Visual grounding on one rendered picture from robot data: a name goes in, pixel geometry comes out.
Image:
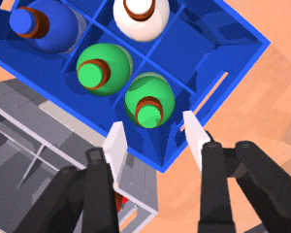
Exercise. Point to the green bottle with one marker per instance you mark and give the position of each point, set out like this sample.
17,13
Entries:
149,101
107,71

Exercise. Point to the red bottle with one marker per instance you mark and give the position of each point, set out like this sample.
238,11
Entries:
118,198

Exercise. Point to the blue plastic bottle crate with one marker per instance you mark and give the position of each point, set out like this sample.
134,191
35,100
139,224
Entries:
204,39

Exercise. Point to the grey divided crate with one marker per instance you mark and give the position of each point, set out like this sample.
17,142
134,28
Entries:
27,116

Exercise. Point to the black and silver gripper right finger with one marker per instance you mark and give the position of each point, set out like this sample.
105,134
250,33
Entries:
267,187

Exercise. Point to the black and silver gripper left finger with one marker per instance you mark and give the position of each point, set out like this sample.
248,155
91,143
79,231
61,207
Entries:
59,207

